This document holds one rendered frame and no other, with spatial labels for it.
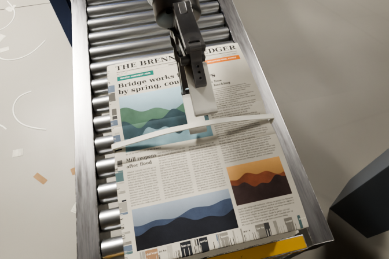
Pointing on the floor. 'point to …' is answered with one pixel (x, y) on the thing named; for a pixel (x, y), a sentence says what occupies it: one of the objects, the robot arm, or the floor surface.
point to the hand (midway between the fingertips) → (200, 117)
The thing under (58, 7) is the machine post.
